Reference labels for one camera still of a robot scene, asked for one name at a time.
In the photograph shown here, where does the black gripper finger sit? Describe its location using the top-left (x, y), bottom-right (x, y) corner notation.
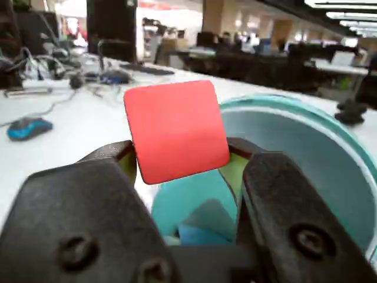
top-left (219, 137), bottom-right (377, 283)
top-left (0, 140), bottom-right (180, 283)

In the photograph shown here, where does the teal lidded bin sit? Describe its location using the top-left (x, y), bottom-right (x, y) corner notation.
top-left (151, 94), bottom-right (377, 263)

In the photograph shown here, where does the grey scrap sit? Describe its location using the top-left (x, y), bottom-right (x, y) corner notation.
top-left (185, 199), bottom-right (238, 241)

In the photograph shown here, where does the blue black computer mouse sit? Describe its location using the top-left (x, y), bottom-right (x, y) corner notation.
top-left (7, 117), bottom-right (54, 142)

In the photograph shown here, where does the black lumpy desk object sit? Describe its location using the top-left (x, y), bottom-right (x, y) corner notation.
top-left (335, 98), bottom-right (368, 125)

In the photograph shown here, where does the blue black device box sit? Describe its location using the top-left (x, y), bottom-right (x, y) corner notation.
top-left (100, 70), bottom-right (132, 85)

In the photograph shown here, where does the white laptop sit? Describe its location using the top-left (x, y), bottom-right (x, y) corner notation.
top-left (331, 51), bottom-right (356, 67)

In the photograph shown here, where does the black keyboard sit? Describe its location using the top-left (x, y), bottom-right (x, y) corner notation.
top-left (119, 63), bottom-right (175, 76)

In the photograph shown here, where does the small black monitor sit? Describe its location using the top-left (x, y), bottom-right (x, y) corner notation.
top-left (14, 10), bottom-right (59, 55)

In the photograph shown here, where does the large black monitor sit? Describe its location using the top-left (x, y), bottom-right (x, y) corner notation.
top-left (87, 0), bottom-right (138, 62)

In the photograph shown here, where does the grey mouse cable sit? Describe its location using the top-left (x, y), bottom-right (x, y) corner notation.
top-left (0, 88), bottom-right (78, 127)

